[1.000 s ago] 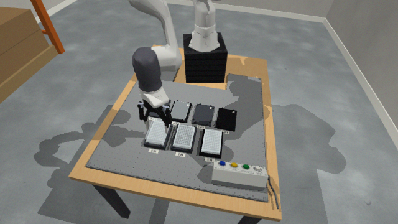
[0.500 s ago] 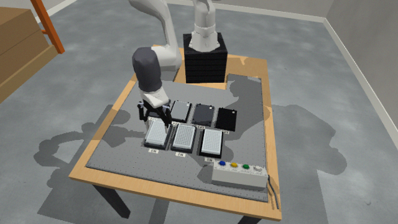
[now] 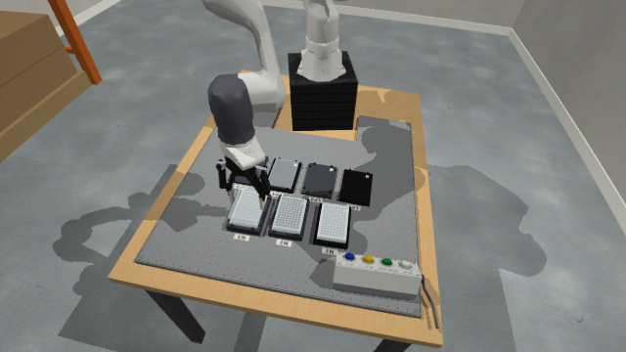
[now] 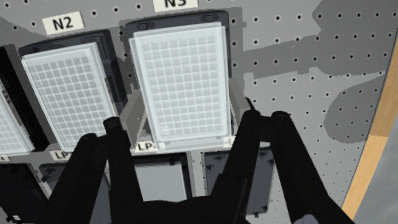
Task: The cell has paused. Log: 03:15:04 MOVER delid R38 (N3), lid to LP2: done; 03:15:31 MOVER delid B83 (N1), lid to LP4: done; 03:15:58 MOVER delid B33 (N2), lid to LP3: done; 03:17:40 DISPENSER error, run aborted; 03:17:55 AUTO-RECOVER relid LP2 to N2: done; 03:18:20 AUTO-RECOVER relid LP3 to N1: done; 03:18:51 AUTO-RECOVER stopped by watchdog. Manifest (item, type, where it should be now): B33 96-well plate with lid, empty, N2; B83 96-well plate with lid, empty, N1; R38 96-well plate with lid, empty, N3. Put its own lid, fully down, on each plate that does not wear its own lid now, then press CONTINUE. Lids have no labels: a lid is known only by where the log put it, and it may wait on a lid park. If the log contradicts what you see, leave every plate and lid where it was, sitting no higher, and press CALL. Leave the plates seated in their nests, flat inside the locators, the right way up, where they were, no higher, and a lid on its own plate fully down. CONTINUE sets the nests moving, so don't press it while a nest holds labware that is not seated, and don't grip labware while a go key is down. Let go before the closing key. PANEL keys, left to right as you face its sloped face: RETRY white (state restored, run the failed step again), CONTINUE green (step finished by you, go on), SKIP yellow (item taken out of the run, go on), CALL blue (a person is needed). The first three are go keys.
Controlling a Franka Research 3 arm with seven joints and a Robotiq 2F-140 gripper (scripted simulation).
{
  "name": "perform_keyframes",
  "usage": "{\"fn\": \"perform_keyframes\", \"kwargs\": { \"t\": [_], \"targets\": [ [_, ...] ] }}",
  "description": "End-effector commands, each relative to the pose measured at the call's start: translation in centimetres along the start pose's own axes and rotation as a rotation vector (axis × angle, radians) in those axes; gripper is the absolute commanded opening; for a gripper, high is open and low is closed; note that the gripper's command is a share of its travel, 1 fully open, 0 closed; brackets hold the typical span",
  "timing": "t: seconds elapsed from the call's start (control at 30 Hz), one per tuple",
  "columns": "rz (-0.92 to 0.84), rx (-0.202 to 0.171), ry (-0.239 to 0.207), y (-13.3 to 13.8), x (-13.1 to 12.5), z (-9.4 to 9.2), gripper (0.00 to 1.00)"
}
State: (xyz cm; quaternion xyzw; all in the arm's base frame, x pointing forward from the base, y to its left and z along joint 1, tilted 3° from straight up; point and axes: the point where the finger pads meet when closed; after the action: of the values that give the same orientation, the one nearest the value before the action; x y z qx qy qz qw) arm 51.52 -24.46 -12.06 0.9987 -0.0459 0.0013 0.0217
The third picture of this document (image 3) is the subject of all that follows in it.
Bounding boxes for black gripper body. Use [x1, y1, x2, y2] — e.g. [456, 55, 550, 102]
[224, 155, 256, 177]

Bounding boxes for grey button panel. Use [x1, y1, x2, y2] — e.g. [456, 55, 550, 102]
[332, 251, 439, 329]

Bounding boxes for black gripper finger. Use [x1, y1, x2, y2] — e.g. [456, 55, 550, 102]
[216, 159, 238, 205]
[242, 165, 271, 210]

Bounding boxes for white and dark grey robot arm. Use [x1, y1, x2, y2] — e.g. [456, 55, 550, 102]
[201, 0, 346, 170]

